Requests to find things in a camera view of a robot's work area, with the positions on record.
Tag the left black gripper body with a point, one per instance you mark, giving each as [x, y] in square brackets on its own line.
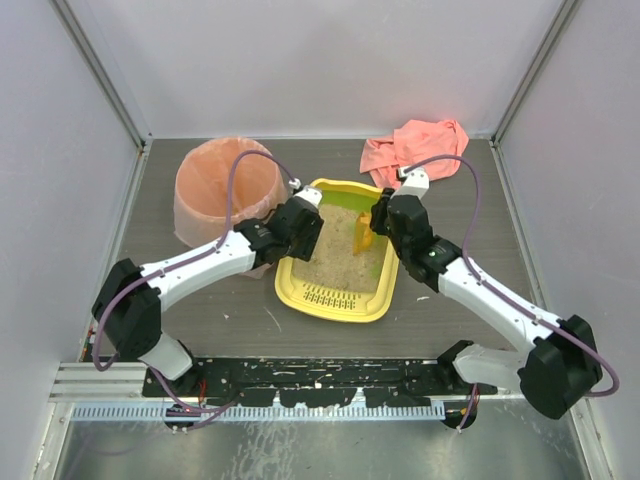
[310, 232]

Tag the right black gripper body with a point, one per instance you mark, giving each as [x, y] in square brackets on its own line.
[382, 220]

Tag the orange litter scoop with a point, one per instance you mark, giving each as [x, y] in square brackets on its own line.
[363, 235]

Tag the yellow green litter box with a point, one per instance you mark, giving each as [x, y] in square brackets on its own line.
[333, 304]

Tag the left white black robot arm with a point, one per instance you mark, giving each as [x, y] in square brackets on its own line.
[131, 302]

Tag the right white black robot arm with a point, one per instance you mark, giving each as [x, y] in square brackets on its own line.
[553, 363]

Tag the cat litter sand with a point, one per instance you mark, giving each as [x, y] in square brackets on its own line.
[333, 263]

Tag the bin with pink liner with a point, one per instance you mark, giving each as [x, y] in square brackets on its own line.
[204, 193]

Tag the pink cloth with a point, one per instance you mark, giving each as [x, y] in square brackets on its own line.
[416, 140]

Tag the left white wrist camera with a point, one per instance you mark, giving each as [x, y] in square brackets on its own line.
[307, 193]

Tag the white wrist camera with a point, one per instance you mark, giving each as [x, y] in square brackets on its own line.
[307, 193]
[413, 182]

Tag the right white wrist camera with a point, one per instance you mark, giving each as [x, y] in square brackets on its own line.
[413, 182]

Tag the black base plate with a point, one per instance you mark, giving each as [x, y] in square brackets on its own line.
[315, 383]

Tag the white slotted cable duct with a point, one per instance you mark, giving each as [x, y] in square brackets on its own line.
[162, 411]

